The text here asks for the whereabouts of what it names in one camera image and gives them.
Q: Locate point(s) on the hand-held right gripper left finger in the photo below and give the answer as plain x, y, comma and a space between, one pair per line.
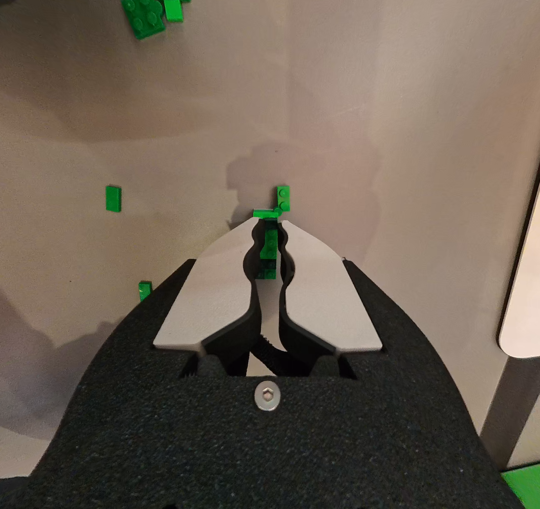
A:
211, 289

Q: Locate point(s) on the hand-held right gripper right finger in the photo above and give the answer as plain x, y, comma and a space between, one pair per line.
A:
325, 289

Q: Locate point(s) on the green brick assembly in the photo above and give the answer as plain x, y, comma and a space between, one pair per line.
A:
269, 245

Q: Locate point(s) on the grey desk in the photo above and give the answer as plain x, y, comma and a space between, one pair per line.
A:
337, 96

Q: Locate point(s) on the small green brick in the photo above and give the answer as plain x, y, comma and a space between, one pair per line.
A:
144, 290

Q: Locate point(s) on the green square studded plate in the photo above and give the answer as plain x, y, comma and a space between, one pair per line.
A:
142, 13

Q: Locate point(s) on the green flat tile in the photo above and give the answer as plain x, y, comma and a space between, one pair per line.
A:
113, 198

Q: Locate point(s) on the green smooth tile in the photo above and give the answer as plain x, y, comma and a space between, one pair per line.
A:
174, 10

